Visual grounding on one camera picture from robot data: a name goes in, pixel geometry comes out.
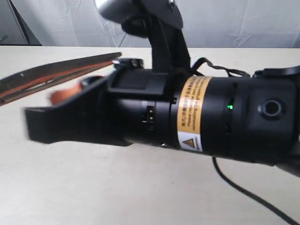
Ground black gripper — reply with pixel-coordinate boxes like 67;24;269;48
24;60;183;147

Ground dark lid with orange valve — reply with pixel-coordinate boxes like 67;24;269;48
0;52;122;106

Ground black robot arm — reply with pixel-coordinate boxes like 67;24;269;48
24;59;300;176

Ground white backdrop curtain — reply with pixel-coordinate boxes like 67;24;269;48
13;0;300;48

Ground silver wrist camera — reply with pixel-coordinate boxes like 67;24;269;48
95;0;191;73

